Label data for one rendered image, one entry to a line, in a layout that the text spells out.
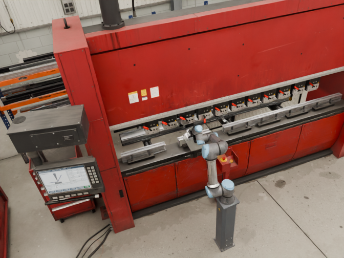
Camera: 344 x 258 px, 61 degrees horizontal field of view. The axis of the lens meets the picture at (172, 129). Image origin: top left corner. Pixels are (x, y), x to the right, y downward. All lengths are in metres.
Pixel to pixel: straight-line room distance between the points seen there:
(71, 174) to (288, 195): 2.78
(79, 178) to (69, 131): 0.45
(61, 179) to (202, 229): 1.89
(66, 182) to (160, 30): 1.46
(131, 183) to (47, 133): 1.43
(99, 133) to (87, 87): 0.47
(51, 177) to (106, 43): 1.15
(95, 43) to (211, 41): 1.04
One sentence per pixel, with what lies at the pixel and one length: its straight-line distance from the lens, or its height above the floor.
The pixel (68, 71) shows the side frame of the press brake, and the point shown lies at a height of 2.14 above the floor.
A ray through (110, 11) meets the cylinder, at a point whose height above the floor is 2.44.
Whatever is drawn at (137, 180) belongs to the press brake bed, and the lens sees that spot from 3.35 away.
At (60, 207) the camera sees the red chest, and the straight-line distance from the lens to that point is 3.82.
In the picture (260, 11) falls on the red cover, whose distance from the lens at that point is 3.00.
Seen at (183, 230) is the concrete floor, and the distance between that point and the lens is 3.70.
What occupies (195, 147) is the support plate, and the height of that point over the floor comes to 1.00.
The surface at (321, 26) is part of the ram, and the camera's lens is 3.57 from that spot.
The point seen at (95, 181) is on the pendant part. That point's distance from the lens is 2.45.
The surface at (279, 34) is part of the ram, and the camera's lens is 3.24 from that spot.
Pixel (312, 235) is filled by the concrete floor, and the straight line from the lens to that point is 3.88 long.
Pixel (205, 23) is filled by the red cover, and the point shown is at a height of 2.23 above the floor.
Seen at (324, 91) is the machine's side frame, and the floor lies 0.82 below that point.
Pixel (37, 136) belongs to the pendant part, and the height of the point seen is 1.89.
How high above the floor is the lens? 3.11
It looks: 38 degrees down
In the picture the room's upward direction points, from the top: 5 degrees counter-clockwise
